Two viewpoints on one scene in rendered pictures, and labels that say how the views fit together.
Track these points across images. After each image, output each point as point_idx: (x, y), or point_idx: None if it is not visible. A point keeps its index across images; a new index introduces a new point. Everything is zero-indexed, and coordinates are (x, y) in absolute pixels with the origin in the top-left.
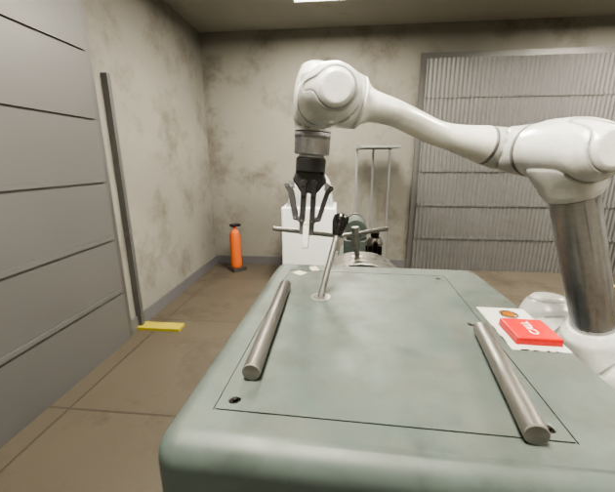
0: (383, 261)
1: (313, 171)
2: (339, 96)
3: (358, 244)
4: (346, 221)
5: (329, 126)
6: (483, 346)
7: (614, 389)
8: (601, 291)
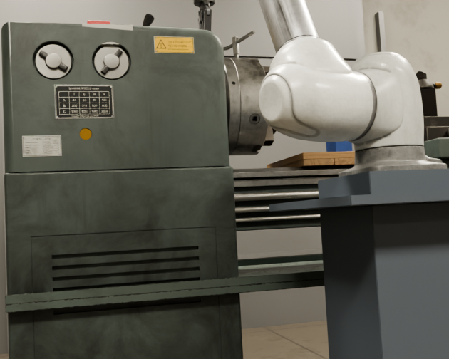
0: (239, 58)
1: (194, 1)
2: None
3: (234, 50)
4: (145, 16)
5: None
6: None
7: (53, 23)
8: (264, 8)
